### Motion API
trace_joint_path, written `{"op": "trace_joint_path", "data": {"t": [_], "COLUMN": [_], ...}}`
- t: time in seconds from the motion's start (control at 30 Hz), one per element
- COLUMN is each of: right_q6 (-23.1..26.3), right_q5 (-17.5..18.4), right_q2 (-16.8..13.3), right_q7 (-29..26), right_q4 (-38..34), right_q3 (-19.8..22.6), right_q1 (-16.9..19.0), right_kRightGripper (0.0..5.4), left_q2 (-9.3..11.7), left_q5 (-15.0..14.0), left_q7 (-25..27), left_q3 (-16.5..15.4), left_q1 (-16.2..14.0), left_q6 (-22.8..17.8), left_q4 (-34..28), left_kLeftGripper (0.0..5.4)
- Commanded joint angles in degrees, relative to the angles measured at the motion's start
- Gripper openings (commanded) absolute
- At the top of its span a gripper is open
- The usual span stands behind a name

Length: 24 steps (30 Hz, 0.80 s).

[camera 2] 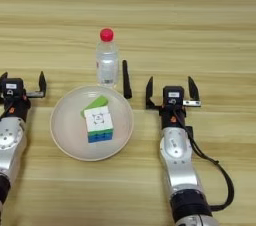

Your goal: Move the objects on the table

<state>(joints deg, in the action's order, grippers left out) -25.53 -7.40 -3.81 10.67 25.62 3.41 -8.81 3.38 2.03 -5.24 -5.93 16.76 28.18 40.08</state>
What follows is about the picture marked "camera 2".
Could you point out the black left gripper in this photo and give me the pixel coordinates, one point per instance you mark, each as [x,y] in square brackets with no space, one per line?
[18,108]

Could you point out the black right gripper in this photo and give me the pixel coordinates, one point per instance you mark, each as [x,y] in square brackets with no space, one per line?
[166,113]

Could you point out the clear bottle red cap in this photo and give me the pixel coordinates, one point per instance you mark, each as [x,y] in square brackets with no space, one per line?
[107,63]

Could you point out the green rectangular block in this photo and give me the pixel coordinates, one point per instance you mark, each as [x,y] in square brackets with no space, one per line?
[96,102]

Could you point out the multicolour puzzle cube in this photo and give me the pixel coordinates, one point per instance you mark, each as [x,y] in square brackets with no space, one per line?
[98,123]

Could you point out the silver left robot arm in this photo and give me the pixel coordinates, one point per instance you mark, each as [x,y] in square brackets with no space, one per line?
[10,143]

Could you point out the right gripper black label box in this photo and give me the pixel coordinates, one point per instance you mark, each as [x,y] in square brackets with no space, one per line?
[173,95]

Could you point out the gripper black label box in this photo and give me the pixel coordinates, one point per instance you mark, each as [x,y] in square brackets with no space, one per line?
[173,95]
[12,88]

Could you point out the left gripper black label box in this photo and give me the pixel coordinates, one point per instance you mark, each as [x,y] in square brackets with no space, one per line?
[12,88]

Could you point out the round beige plate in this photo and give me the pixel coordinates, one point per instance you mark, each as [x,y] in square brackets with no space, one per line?
[70,136]

